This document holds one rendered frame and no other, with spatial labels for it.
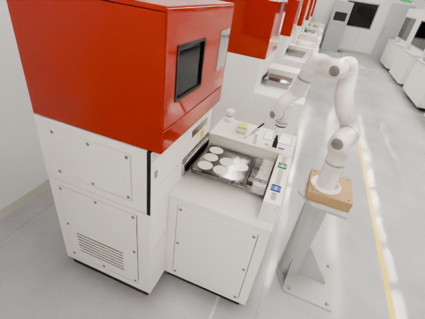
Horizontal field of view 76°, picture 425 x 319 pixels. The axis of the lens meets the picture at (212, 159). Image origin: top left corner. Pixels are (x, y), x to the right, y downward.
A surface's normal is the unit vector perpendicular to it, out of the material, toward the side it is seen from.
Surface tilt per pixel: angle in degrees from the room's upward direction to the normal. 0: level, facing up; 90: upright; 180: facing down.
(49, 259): 0
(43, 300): 0
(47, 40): 90
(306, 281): 0
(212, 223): 90
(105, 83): 90
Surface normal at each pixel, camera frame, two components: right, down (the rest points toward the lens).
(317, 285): 0.13, -0.83
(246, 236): -0.35, 0.47
